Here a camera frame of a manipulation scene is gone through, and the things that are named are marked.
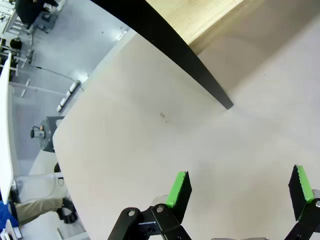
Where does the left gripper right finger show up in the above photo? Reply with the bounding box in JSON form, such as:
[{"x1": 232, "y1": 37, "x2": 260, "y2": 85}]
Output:
[{"x1": 283, "y1": 164, "x2": 320, "y2": 240}]

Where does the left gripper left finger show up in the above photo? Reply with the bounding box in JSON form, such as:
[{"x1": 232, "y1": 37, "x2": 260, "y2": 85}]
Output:
[{"x1": 107, "y1": 170, "x2": 193, "y2": 240}]

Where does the black shoe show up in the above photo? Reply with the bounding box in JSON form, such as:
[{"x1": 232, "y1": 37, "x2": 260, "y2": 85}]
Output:
[{"x1": 56, "y1": 196, "x2": 78, "y2": 224}]

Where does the khaki trouser leg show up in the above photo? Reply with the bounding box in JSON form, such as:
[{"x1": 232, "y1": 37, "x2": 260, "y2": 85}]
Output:
[{"x1": 9, "y1": 196, "x2": 65, "y2": 226}]

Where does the blue cloth item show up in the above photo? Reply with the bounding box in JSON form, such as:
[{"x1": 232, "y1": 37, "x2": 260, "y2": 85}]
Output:
[{"x1": 0, "y1": 199, "x2": 19, "y2": 240}]

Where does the white power strip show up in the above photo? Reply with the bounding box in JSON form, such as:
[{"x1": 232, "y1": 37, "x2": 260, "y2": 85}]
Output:
[{"x1": 56, "y1": 79, "x2": 81, "y2": 113}]

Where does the grey plastic stool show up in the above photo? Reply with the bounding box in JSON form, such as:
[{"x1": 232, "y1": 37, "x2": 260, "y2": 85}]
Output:
[{"x1": 32, "y1": 13, "x2": 57, "y2": 35}]

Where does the black backpack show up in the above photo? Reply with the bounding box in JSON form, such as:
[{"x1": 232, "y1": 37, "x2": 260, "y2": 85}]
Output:
[{"x1": 9, "y1": 37, "x2": 23, "y2": 51}]

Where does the seated person in black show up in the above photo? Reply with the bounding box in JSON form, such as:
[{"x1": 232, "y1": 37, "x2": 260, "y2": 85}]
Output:
[{"x1": 14, "y1": 0, "x2": 60, "y2": 30}]

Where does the steel mug with black handle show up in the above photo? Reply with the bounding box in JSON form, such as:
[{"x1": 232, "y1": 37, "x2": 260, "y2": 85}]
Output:
[{"x1": 30, "y1": 125, "x2": 46, "y2": 140}]

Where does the black frame wooden shelf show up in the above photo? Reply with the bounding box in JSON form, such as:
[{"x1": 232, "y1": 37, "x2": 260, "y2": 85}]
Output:
[{"x1": 89, "y1": 0, "x2": 266, "y2": 110}]

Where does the black floor cable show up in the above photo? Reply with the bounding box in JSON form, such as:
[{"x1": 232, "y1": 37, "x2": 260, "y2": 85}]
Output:
[{"x1": 32, "y1": 64, "x2": 79, "y2": 83}]

